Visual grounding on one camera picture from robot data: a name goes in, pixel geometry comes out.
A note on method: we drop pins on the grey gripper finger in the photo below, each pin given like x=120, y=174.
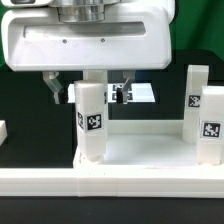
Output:
x=122, y=93
x=60, y=92

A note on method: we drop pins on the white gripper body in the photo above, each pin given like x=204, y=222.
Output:
x=70, y=35

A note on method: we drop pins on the white desk top tray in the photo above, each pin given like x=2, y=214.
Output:
x=148, y=144

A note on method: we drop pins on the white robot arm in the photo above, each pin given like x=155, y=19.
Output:
x=87, y=35

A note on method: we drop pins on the white left fence block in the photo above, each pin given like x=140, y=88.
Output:
x=3, y=131

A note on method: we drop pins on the white front fence bar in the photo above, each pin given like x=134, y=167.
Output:
x=202, y=182

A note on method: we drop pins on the white marker base plate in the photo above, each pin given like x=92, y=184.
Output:
x=137, y=93

